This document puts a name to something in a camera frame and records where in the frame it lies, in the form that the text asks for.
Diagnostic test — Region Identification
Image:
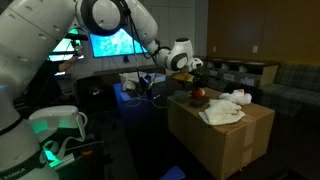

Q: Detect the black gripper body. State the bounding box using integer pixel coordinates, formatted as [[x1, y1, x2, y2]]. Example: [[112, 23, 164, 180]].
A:
[[191, 69, 208, 88]]

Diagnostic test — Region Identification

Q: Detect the red plush ball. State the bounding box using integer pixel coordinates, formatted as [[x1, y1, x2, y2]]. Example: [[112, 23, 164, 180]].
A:
[[191, 87, 206, 99]]

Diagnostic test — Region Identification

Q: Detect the green cloth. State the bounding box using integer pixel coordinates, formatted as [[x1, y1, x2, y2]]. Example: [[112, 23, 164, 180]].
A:
[[172, 89, 190, 103]]

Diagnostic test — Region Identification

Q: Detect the white towel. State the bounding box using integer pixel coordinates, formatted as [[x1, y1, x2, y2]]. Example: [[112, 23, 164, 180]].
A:
[[198, 98, 247, 127]]

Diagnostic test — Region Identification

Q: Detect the blue sponge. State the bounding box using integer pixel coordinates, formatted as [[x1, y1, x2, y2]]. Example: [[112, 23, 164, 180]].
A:
[[158, 165, 187, 180]]

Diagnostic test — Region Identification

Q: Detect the large cardboard box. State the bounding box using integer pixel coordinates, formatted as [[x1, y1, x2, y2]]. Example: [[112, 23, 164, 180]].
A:
[[167, 87, 276, 180]]

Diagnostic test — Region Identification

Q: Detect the pale plastic container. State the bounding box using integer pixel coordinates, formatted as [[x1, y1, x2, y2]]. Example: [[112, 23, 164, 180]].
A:
[[149, 72, 167, 84]]

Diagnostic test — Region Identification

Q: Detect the low wooden cabinet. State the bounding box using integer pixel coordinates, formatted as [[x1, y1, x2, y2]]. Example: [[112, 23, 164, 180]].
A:
[[199, 56, 279, 88]]

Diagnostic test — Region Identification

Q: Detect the crumpled white cloth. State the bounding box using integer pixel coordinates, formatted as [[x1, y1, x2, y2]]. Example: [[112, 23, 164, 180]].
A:
[[119, 70, 148, 92]]

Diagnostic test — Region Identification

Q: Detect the tablet with lit screen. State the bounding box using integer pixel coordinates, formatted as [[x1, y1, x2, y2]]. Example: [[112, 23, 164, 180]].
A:
[[119, 91, 133, 103]]

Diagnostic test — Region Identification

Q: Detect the large monitor with teal image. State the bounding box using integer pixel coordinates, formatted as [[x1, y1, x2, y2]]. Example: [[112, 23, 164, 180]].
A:
[[89, 28, 150, 59]]

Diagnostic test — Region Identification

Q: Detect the green plaid sofa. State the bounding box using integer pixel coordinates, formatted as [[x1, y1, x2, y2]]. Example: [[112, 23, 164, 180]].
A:
[[259, 63, 320, 118]]

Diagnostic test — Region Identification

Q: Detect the black office chair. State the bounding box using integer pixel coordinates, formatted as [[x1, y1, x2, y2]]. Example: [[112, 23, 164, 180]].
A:
[[75, 75, 116, 113]]

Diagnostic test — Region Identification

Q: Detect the person in dark shirt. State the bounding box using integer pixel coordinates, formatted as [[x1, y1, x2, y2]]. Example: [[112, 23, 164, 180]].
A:
[[23, 45, 85, 109]]

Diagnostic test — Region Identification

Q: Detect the yellow wrist camera box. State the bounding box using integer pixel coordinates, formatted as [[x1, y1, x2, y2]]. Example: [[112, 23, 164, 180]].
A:
[[172, 71, 196, 84]]

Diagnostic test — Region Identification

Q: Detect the orange handled tool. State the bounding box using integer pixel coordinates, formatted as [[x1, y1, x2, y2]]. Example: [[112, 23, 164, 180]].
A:
[[74, 149, 94, 159]]

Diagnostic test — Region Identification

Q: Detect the black camera on stand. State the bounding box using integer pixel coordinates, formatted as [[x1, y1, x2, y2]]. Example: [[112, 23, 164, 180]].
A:
[[64, 32, 90, 58]]

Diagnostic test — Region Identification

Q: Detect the wall monitor with green image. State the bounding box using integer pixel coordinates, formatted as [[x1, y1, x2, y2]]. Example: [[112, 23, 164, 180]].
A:
[[48, 28, 85, 63]]

